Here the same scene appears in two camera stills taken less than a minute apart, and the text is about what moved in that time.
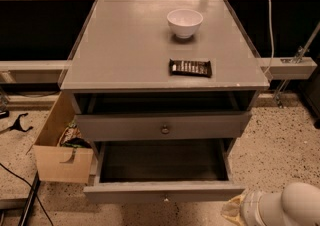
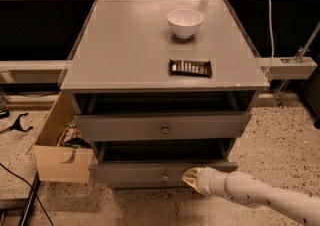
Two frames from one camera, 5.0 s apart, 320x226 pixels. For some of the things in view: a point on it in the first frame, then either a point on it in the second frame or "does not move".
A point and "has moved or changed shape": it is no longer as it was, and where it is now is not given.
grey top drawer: (162, 126) does not move
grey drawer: (170, 170) has moved or changed shape
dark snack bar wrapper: (198, 68) does not move
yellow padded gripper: (249, 205) → (209, 180)
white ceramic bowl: (184, 22) does not move
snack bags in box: (72, 137) does not move
